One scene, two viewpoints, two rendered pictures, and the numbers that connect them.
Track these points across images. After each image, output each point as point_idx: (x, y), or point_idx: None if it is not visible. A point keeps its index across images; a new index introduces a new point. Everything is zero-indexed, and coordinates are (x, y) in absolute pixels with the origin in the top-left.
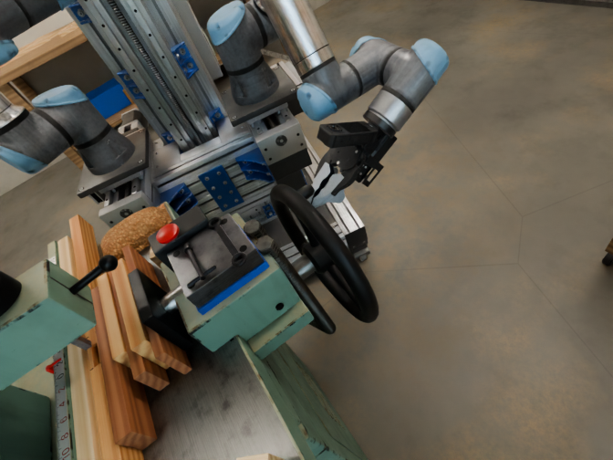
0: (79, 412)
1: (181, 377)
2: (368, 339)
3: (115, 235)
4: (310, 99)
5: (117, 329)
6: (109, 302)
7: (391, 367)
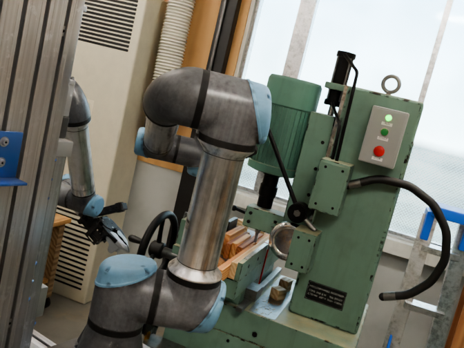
0: (267, 239)
1: None
2: None
3: None
4: (103, 199)
5: (244, 235)
6: (239, 239)
7: None
